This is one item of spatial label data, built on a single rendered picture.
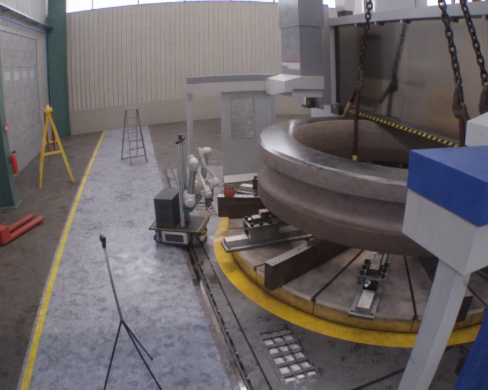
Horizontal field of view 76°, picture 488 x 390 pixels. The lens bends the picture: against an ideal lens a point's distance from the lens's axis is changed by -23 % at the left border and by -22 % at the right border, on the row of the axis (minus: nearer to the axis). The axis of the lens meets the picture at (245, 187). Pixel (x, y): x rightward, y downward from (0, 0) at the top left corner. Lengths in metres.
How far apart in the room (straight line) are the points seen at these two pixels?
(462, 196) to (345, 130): 7.11
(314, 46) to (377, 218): 5.10
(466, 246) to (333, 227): 3.44
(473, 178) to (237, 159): 8.68
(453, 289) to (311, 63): 7.57
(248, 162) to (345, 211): 5.42
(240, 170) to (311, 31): 3.99
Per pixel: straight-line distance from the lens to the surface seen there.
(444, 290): 1.66
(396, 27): 8.01
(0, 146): 10.01
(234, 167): 9.80
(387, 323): 4.72
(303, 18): 8.71
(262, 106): 9.71
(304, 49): 8.68
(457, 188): 1.47
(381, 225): 4.68
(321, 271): 5.29
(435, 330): 1.77
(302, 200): 5.19
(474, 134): 4.02
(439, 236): 1.60
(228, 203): 6.85
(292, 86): 8.48
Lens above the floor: 3.04
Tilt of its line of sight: 19 degrees down
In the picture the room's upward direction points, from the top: 1 degrees counter-clockwise
